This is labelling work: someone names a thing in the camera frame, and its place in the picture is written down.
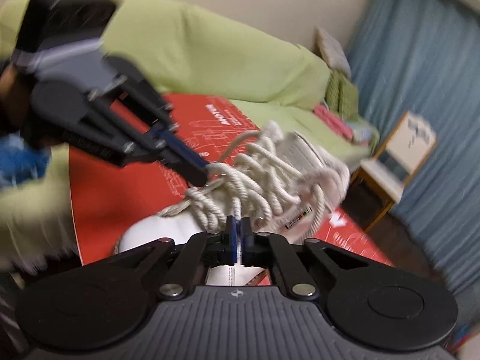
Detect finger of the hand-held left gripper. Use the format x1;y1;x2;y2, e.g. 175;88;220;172
106;57;209;170
61;119;210;188

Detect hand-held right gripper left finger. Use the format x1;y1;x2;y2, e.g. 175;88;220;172
109;216;241;301

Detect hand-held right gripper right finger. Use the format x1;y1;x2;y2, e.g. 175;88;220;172
241;217;370;301

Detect white shoelace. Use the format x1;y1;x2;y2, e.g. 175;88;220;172
157;122;327;241

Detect white platform shoe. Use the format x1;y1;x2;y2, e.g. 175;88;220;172
112;120;351;287

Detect person's left hand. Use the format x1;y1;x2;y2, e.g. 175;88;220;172
0;63;35;136

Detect red printed cardboard sheet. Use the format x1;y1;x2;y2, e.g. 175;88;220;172
67;94;394;287

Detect blue patterned cloth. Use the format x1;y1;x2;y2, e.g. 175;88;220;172
0;135;51;192

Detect green covered sofa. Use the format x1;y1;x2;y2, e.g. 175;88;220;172
0;0;381;271

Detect pink folded cloth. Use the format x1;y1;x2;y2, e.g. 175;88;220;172
313;104;355;141

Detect pastel folded blanket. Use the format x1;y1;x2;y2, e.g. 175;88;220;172
347;120;379;147

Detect green patterned pillow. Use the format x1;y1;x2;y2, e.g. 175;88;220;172
324;69;359;121

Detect grey pillow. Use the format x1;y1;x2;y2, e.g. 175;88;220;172
314;26;351;72

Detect white wooden chair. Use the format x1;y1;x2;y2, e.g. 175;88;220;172
350;110;439;233

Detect blue curtain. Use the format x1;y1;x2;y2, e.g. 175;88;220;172
345;0;480;297

